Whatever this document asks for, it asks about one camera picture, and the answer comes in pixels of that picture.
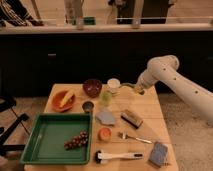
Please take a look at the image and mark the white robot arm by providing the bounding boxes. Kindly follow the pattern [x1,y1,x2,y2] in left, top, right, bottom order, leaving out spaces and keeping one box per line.
[134,55,213,126]

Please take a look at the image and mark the purple bowl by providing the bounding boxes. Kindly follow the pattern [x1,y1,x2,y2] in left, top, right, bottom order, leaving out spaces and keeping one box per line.
[83,79,102,98]

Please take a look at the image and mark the orange bowl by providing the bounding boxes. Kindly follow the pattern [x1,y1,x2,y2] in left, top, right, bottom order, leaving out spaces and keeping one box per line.
[51,90,75,112]

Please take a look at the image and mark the white cup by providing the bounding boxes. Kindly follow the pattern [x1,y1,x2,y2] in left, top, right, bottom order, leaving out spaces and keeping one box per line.
[107,78,120,93]

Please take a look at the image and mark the brown black sponge block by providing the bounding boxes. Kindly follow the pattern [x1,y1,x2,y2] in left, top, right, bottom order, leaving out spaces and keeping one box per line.
[121,112,143,129]

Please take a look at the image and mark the green cup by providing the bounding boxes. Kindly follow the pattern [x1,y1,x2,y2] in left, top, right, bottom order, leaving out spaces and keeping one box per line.
[100,91,112,107]

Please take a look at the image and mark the blue-grey cloth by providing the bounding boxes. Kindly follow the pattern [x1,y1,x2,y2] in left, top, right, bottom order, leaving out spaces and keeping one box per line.
[96,110,116,125]

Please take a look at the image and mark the wooden table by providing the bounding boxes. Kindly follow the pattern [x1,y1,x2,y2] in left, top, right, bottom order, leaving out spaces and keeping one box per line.
[24,86,179,171]

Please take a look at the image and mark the small dark metal cup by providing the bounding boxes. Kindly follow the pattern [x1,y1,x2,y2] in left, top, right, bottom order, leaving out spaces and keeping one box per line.
[82,101,94,113]

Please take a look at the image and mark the orange fruit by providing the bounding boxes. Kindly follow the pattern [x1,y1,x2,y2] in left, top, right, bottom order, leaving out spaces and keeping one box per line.
[98,127,111,142]

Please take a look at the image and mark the yellow banana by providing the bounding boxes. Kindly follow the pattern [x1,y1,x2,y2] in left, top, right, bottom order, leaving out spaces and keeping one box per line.
[60,90,74,107]

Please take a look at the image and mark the blue sponge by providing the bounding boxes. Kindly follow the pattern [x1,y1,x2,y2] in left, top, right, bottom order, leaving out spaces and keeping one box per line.
[148,142,168,167]

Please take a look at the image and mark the dark red grapes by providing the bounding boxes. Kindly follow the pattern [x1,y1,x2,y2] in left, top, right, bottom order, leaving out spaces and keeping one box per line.
[64,131,89,150]

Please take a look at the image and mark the white dish brush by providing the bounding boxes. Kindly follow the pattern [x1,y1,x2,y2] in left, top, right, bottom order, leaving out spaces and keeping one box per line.
[94,151,143,164]

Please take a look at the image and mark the green plastic tray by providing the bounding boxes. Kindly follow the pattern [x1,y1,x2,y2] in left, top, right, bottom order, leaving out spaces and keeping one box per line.
[21,114,92,165]

